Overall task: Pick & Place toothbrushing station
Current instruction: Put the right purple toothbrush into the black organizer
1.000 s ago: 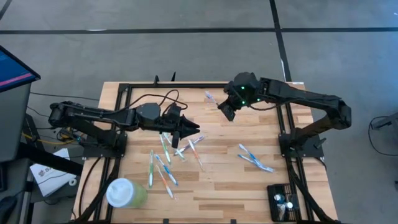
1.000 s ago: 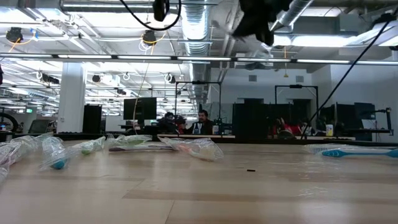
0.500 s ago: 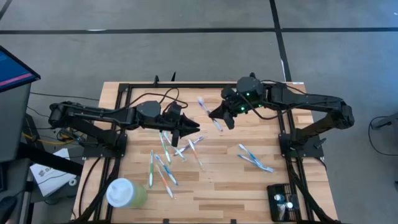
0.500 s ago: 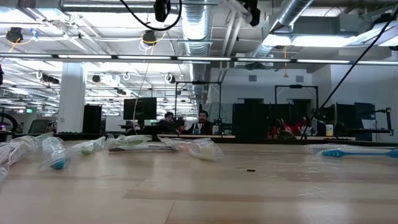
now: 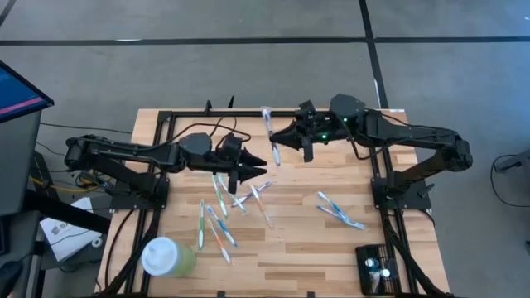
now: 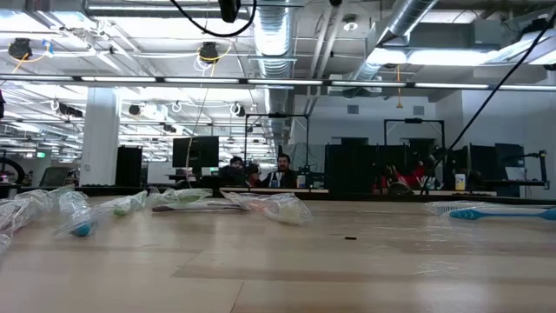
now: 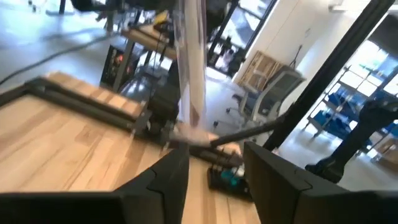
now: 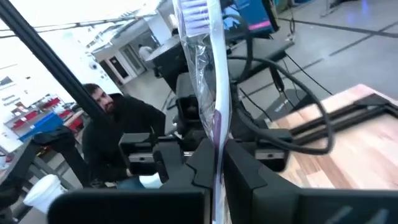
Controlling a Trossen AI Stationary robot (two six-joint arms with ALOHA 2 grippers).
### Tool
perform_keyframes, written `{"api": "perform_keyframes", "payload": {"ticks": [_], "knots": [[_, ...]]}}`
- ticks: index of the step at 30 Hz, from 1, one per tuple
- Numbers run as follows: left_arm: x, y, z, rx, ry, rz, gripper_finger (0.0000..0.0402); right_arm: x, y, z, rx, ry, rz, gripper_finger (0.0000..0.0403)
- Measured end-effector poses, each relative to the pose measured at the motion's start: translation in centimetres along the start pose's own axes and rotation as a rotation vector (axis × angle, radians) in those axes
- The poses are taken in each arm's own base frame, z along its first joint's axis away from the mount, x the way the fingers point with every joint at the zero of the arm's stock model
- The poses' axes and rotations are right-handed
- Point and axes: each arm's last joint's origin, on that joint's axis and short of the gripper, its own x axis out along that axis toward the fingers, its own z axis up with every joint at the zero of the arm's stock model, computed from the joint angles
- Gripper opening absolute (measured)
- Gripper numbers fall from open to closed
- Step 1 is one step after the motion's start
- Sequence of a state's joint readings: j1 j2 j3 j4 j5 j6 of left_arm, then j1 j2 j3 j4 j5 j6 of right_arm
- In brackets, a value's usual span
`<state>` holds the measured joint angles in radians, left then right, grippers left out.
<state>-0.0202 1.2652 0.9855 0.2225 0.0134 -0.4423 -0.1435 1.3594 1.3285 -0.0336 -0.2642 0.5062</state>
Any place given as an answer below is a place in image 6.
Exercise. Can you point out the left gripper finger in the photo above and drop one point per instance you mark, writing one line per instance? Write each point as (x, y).
(229, 11)

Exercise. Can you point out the blue white toothbrush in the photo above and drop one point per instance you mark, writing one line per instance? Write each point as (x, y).
(443, 209)
(82, 229)
(465, 214)

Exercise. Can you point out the long ceiling light strip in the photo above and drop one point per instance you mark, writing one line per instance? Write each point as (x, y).
(200, 80)

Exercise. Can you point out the white ceiling sensor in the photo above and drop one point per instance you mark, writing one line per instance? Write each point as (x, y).
(350, 25)

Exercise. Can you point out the black computer monitor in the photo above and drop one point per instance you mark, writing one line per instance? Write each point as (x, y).
(195, 152)

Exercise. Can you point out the person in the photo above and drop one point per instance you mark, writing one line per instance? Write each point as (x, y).
(282, 176)
(408, 178)
(234, 174)

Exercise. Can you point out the white square pillar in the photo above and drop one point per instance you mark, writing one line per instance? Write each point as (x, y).
(100, 139)

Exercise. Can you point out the white wipes canister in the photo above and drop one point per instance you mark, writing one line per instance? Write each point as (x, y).
(460, 182)
(301, 181)

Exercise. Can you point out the black tall cabinet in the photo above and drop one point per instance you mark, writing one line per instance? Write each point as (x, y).
(128, 167)

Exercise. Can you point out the green white wrapped toothbrush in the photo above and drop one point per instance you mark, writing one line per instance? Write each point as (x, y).
(121, 210)
(61, 193)
(187, 195)

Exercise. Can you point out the black partition screen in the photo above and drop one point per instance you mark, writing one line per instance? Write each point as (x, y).
(352, 169)

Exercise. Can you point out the orange white wrapped toothbrush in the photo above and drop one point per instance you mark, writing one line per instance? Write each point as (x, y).
(17, 213)
(282, 211)

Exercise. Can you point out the dark monitor group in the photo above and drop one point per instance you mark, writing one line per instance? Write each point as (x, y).
(482, 163)

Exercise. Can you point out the black clamp stand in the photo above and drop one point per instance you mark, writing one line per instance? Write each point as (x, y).
(543, 169)

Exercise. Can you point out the silver ventilation duct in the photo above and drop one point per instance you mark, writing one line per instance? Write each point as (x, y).
(408, 17)
(273, 43)

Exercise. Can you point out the black station frame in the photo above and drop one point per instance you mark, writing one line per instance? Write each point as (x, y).
(278, 115)
(412, 121)

